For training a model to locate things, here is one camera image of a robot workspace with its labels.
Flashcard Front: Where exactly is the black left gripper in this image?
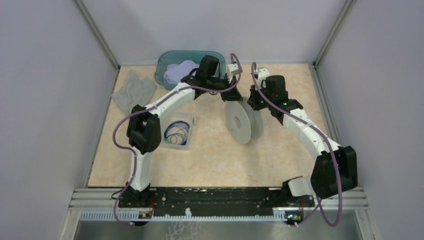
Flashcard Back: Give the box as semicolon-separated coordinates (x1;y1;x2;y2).
206;72;243;102

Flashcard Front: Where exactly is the white perforated cable spool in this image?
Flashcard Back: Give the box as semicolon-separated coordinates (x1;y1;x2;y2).
225;96;264;145

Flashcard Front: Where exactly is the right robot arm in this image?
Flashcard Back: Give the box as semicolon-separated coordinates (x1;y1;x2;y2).
247;74;358;206

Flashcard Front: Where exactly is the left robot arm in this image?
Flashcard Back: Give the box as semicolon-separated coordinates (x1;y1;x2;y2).
123;53;243;207

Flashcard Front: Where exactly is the lavender cloth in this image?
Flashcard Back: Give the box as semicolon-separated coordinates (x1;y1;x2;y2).
163;60;199;85

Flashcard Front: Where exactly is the teal plastic basin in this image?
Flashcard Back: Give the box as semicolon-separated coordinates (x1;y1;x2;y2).
154;50;226;90

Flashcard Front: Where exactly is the clear plastic divided tray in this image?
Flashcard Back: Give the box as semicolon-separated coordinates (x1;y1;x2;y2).
159;112;196;151

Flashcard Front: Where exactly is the clear plastic bag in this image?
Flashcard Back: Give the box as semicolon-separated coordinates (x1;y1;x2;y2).
111;70;157;116

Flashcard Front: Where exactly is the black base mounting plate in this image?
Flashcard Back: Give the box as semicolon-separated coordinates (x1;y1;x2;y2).
118;187;315;217

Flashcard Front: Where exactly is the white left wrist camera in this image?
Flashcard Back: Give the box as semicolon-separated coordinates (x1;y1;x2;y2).
225;63;240;85

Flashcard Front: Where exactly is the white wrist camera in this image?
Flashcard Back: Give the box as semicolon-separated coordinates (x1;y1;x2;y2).
255;67;271;89
225;63;240;85

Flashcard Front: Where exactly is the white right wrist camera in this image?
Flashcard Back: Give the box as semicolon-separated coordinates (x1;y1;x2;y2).
255;67;271;89

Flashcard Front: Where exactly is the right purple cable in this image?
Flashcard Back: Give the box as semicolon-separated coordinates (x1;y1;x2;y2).
250;61;343;228

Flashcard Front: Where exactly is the purple cable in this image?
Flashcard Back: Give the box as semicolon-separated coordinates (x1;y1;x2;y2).
250;61;343;228
111;52;243;228

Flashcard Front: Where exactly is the blue cable coil green connector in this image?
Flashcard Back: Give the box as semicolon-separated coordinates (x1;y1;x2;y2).
163;120;190;146

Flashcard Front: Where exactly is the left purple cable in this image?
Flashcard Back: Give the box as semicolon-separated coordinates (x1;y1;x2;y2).
111;52;243;228

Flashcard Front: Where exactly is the white slotted cable duct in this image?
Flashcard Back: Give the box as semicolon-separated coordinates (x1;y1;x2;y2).
79;209;288;222

